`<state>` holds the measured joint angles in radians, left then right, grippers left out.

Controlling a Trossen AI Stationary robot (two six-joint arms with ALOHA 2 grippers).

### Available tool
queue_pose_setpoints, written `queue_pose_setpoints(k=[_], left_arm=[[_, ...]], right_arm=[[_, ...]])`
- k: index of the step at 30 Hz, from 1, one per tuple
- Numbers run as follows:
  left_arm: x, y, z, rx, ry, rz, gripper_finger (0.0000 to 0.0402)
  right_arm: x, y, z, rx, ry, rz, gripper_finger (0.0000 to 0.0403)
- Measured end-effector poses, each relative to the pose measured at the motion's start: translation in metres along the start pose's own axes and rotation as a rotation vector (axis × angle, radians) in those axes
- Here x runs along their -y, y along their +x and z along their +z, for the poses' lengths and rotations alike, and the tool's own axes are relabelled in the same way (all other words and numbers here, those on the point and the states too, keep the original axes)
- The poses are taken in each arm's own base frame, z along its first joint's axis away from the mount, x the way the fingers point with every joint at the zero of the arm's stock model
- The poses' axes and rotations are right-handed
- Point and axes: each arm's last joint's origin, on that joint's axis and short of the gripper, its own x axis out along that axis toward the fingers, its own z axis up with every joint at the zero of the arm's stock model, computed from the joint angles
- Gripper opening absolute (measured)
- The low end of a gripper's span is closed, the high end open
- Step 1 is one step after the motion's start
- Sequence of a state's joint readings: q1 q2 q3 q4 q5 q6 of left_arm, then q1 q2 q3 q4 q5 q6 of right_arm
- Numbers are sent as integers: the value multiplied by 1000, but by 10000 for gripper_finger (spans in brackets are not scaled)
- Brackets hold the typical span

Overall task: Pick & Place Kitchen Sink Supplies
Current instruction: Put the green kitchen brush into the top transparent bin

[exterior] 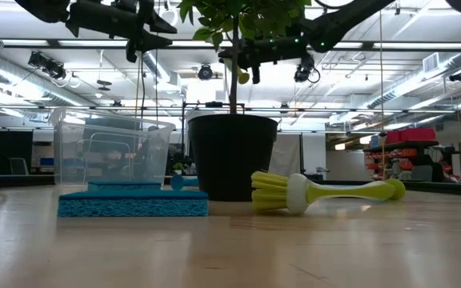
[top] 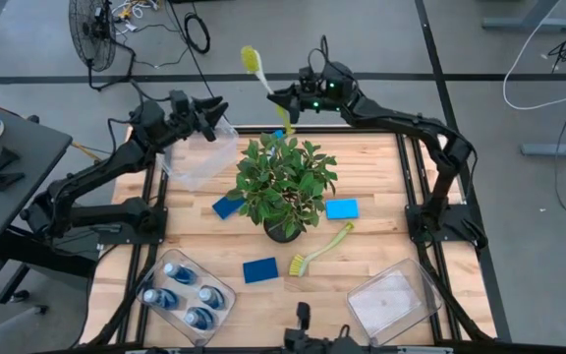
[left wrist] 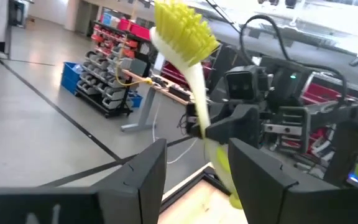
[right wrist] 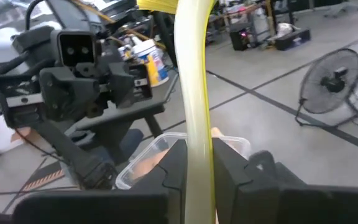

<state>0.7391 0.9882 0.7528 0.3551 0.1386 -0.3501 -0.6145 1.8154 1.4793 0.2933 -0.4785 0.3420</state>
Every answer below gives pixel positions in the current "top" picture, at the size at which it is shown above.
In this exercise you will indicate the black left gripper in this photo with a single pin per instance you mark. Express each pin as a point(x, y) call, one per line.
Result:
point(185, 123)

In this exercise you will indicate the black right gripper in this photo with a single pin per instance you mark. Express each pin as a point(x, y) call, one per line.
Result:
point(320, 103)

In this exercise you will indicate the green dish brush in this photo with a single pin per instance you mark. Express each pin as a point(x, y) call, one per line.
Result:
point(251, 59)
point(297, 265)

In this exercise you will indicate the dark blue scrub sponge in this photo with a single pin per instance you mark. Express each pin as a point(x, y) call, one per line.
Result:
point(224, 206)
point(260, 270)

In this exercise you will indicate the light blue sponge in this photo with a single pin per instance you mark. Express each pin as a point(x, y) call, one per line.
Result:
point(342, 209)

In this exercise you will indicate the blue dish soap bottle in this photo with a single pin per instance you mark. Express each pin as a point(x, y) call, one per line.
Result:
point(199, 318)
point(180, 273)
point(211, 296)
point(161, 298)

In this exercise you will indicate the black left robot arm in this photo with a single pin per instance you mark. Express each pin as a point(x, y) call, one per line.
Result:
point(91, 177)

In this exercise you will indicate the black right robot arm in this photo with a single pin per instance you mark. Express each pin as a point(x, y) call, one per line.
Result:
point(411, 125)

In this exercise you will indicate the clear plastic bin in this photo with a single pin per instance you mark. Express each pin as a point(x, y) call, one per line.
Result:
point(165, 260)
point(199, 162)

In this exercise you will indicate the green plant in black pot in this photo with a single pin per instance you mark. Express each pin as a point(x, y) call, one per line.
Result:
point(283, 187)

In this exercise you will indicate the black floor fan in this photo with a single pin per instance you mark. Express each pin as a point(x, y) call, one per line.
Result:
point(91, 34)

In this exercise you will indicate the grey side table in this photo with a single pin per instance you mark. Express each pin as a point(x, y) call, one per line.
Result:
point(17, 162)

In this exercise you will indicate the dark grey platform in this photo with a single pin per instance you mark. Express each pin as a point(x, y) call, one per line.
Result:
point(67, 255)

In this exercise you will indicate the clear bin with white liner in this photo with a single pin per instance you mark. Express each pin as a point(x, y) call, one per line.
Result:
point(391, 305)

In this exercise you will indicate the grey desk leg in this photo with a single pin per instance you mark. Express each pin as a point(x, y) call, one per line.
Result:
point(528, 23)

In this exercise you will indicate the grey chair base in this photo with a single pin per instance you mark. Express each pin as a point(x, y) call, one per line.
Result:
point(8, 327)

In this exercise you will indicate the black aluminium table frame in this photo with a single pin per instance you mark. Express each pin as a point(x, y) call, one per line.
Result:
point(361, 130)

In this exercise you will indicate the black triangular bracket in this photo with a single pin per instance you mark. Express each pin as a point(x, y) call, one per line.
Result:
point(5, 181)
point(7, 158)

